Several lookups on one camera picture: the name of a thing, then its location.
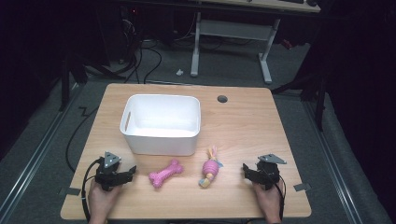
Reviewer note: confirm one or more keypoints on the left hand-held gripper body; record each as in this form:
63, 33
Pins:
107, 175

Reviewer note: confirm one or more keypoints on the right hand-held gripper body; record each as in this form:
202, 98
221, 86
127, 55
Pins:
267, 172

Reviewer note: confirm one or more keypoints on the pink bone chew toy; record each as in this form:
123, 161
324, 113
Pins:
165, 174

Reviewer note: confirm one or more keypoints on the small pink doll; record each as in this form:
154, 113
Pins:
210, 169

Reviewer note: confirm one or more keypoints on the white plastic storage bin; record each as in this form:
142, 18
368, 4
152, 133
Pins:
162, 124

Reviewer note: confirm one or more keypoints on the person's left hand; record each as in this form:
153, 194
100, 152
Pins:
101, 200

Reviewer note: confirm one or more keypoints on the person's right hand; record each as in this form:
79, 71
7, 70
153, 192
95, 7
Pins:
269, 199

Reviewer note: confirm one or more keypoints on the grey tape piece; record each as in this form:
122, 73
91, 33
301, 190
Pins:
70, 191
302, 187

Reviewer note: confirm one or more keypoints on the black metal stand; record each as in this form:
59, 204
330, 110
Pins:
320, 102
65, 84

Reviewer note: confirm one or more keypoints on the small white floor scrap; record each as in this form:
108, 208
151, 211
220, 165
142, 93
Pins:
179, 72

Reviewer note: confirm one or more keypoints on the white-legged wooden desk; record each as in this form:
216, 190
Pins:
233, 29

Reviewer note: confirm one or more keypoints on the black computer tower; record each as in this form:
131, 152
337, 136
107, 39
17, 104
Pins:
120, 31

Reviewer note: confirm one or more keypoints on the metal floor rail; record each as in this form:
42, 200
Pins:
333, 161
34, 155

